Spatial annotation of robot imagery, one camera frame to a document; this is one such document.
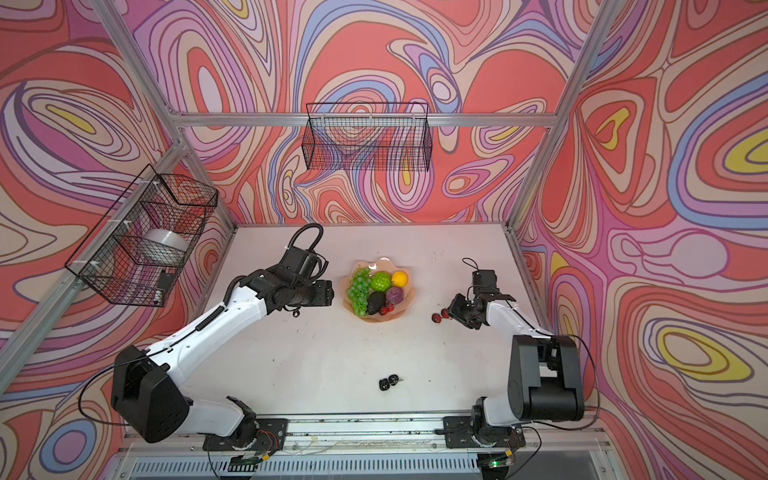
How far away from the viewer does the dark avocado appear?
0.92 m

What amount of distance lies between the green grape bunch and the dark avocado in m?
0.01

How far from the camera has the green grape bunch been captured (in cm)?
92
